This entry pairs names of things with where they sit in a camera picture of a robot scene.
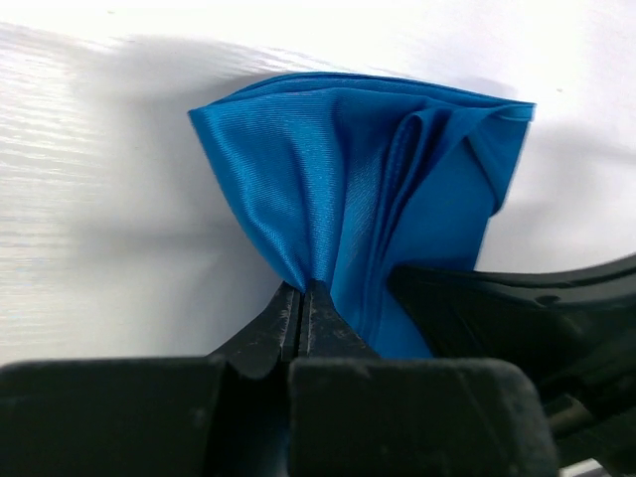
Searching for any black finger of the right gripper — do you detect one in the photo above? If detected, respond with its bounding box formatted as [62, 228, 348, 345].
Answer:
[388, 255, 635, 434]

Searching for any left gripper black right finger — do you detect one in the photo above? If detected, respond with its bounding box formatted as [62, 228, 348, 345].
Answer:
[288, 281, 558, 476]

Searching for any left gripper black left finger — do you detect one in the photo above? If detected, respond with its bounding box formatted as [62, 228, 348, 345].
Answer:
[1, 284, 303, 476]

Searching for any blue cloth napkin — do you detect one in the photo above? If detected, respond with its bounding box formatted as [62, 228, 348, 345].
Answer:
[189, 73, 535, 359]

